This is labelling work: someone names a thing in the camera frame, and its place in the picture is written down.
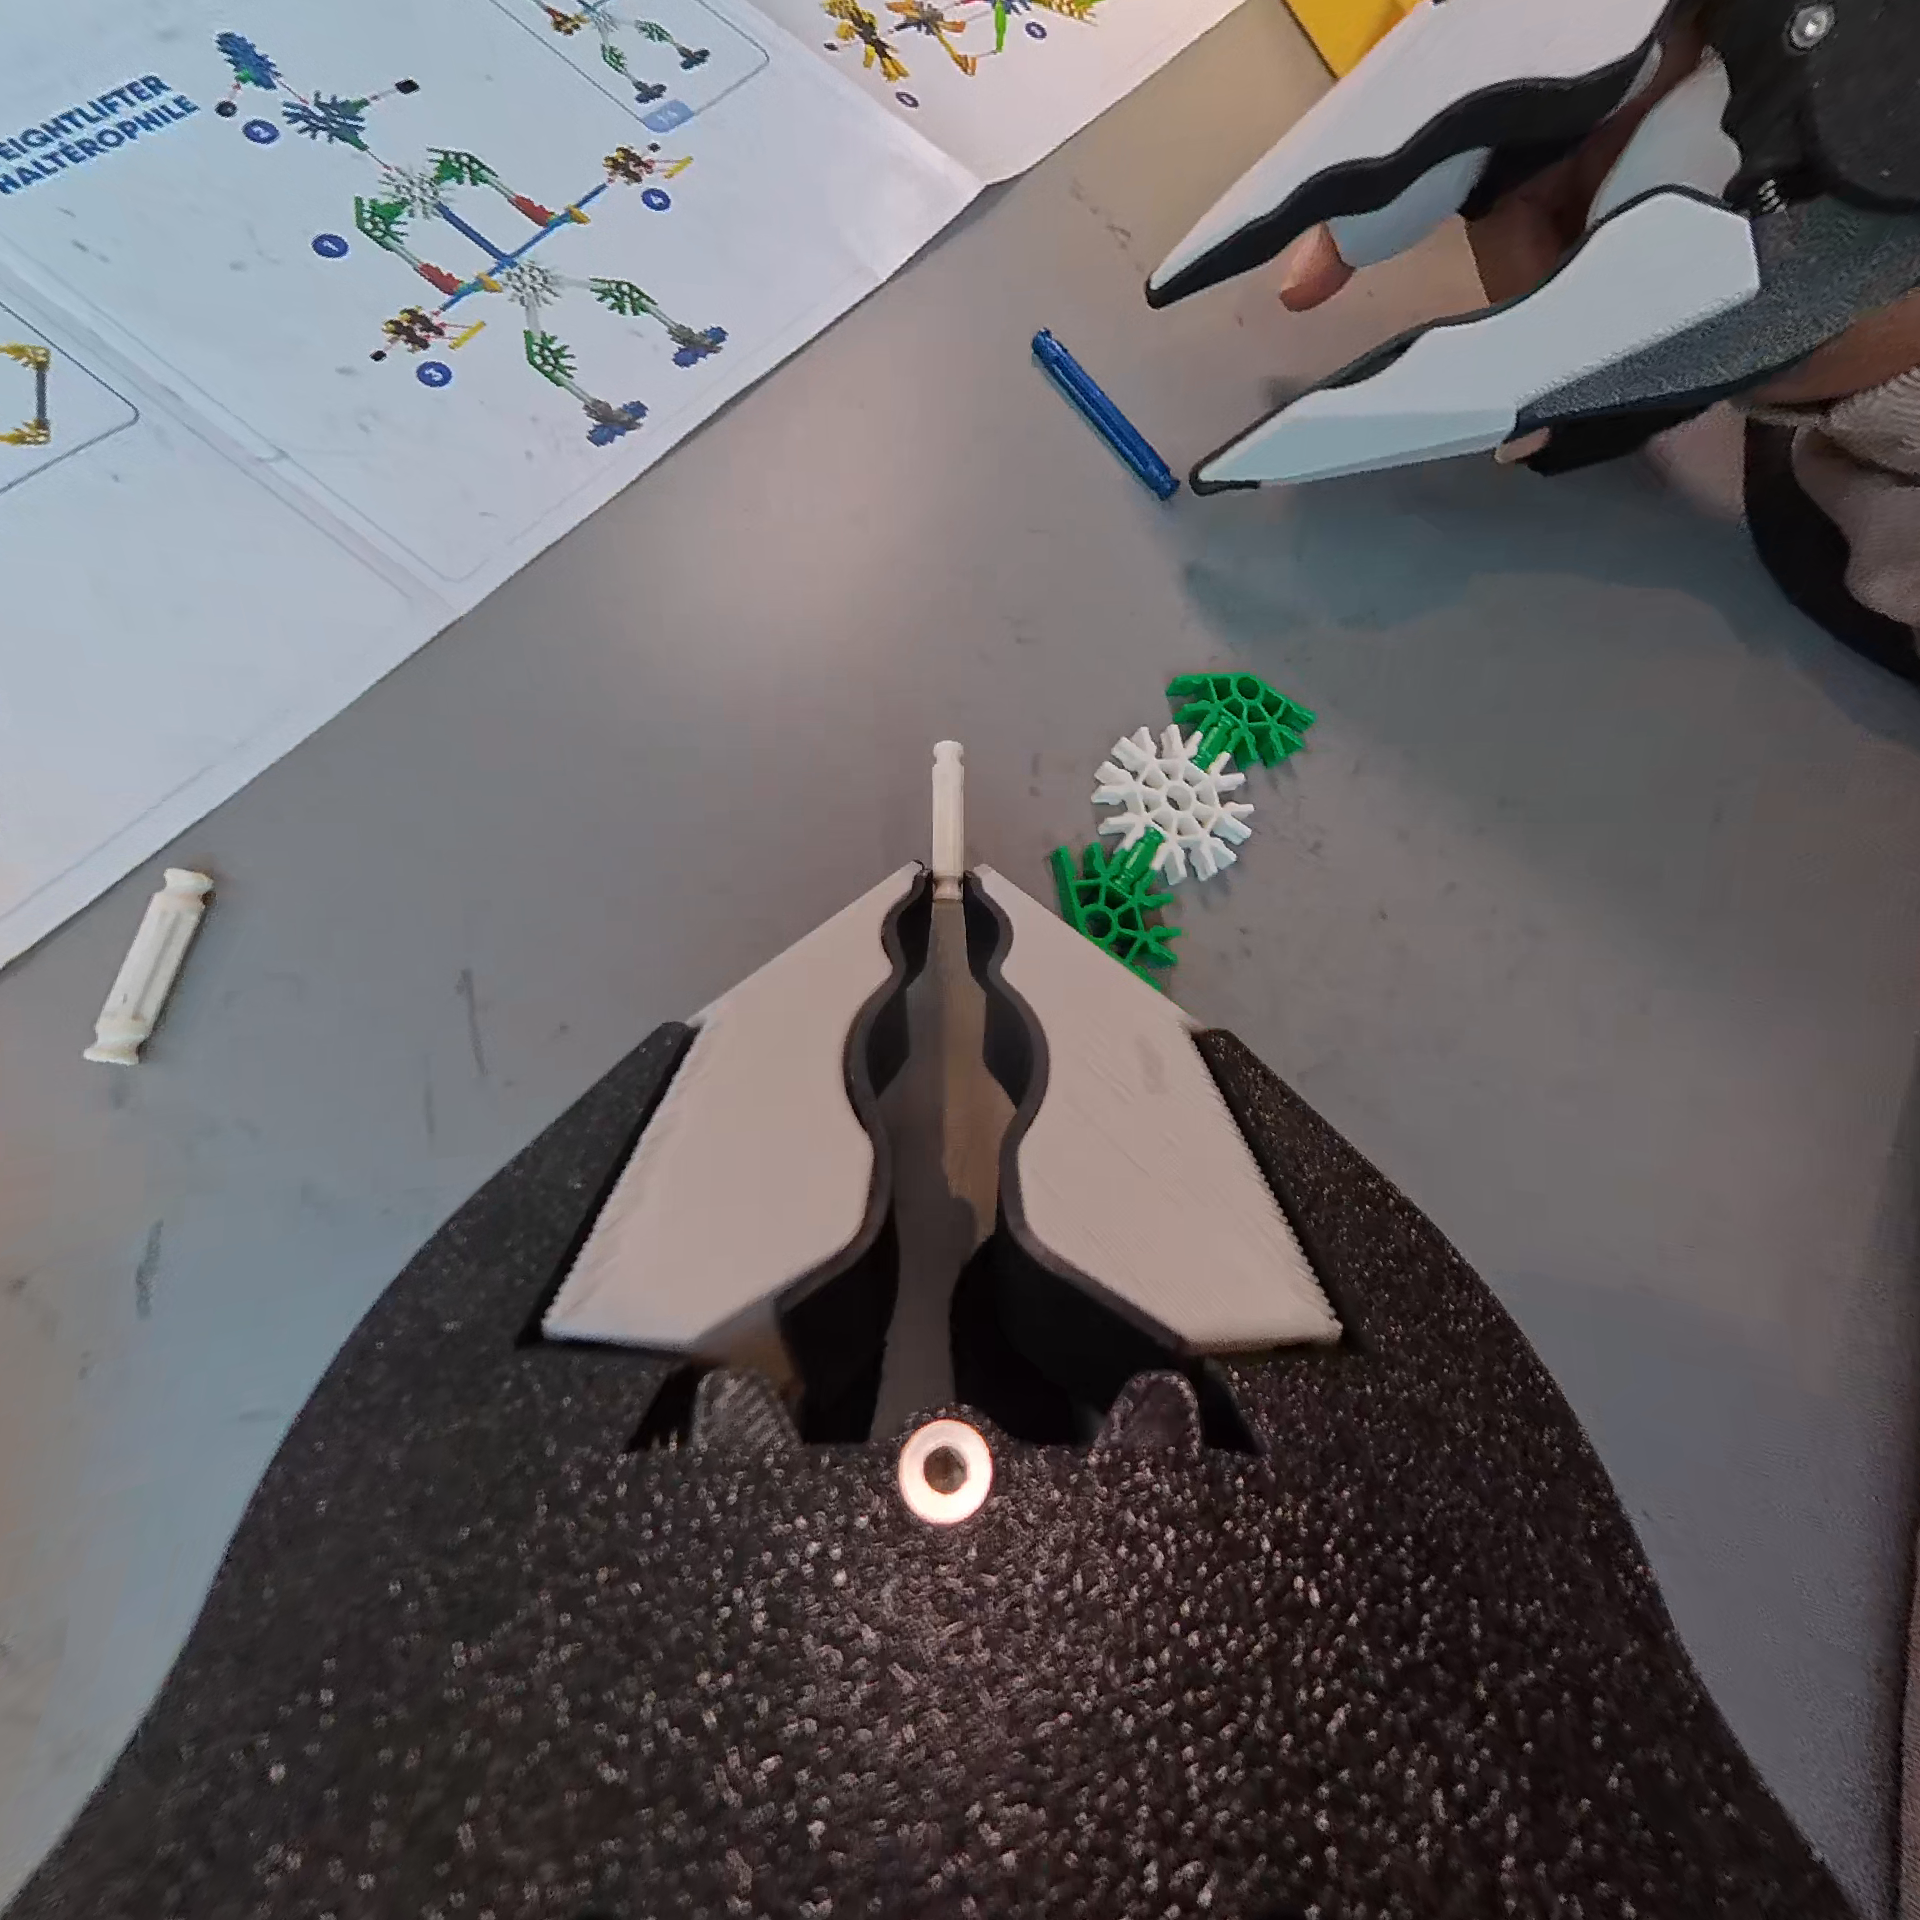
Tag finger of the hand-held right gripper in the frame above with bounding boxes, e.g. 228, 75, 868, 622
1190, 190, 1768, 500
1147, 0, 1672, 310

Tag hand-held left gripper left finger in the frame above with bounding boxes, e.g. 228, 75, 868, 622
541, 864, 932, 1412

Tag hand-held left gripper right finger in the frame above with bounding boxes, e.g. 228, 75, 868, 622
966, 872, 1345, 1412

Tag green toy connector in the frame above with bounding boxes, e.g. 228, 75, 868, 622
1046, 841, 1187, 985
1166, 670, 1320, 777

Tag white snowflake toy connector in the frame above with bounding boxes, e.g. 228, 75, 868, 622
1091, 724, 1258, 886

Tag blue toy rod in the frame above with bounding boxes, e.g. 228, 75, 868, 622
1030, 328, 1185, 504

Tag person's right forearm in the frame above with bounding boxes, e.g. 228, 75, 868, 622
1742, 345, 1920, 601

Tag grey desk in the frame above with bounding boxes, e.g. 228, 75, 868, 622
0, 0, 1920, 1920

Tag person's right hand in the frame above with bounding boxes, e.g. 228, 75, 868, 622
1276, 61, 1652, 317

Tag stacked yellow storage bins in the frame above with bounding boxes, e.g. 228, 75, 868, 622
1284, 0, 1426, 77

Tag toy instruction poster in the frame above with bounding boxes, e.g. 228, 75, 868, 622
0, 0, 1249, 970

